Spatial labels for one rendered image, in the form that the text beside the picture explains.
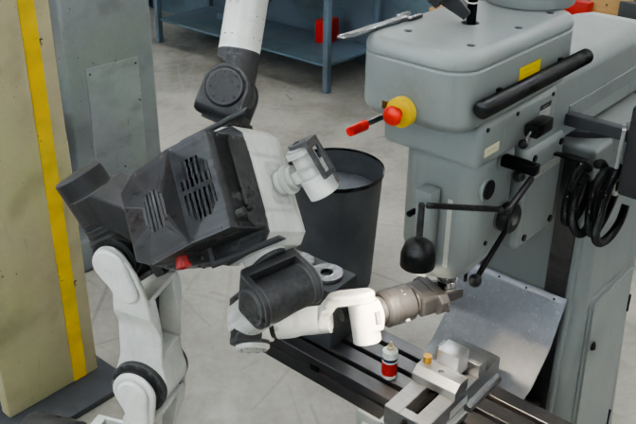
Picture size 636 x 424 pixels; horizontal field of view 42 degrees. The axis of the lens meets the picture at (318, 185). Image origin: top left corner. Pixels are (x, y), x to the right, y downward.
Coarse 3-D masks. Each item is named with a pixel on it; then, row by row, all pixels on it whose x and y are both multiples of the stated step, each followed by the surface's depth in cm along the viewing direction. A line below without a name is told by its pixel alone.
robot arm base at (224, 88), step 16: (224, 64) 172; (208, 80) 171; (224, 80) 171; (240, 80) 170; (208, 96) 171; (224, 96) 171; (240, 96) 171; (256, 96) 184; (208, 112) 172; (224, 112) 171
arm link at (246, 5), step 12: (228, 0) 178; (240, 0) 176; (252, 0) 176; (264, 0) 179; (228, 12) 177; (240, 12) 176; (252, 12) 176; (264, 12) 179; (228, 24) 177; (240, 24) 176; (252, 24) 176; (264, 24) 180; (228, 36) 176; (240, 36) 176; (252, 36) 177; (252, 48) 177
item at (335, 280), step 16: (304, 256) 234; (320, 272) 227; (336, 272) 227; (336, 288) 223; (352, 288) 229; (320, 304) 225; (336, 320) 227; (304, 336) 233; (320, 336) 229; (336, 336) 229
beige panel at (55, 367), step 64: (0, 0) 277; (0, 64) 284; (0, 128) 291; (64, 128) 312; (0, 192) 299; (0, 256) 307; (64, 256) 329; (0, 320) 315; (64, 320) 339; (0, 384) 327; (64, 384) 350
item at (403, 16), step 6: (402, 12) 176; (408, 12) 176; (396, 18) 172; (402, 18) 172; (408, 18) 173; (414, 18) 173; (378, 24) 168; (384, 24) 168; (390, 24) 169; (354, 30) 164; (360, 30) 164; (366, 30) 164; (372, 30) 166; (342, 36) 160; (348, 36) 161; (354, 36) 162
